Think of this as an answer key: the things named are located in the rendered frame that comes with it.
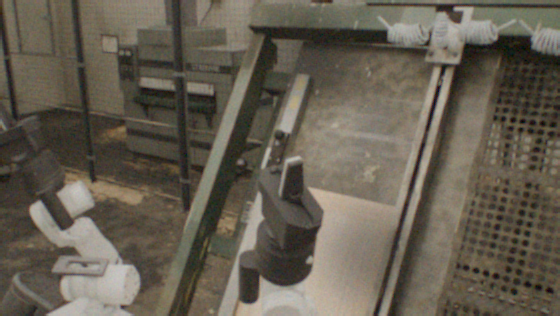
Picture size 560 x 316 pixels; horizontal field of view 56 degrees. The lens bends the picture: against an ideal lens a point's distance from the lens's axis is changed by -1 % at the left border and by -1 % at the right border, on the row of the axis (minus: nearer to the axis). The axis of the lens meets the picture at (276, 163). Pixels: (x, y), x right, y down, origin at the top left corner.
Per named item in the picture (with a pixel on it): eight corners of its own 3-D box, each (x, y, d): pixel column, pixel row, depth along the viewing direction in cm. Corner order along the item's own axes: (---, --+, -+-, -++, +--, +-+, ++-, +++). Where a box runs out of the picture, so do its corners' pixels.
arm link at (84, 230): (65, 181, 117) (94, 219, 126) (27, 200, 115) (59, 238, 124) (69, 198, 112) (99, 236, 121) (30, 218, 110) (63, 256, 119)
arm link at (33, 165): (-2, 129, 115) (28, 175, 119) (-27, 146, 106) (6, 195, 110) (46, 108, 112) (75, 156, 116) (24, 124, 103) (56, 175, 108)
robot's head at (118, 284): (126, 324, 89) (121, 277, 86) (68, 320, 90) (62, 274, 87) (139, 302, 95) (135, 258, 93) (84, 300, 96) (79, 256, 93)
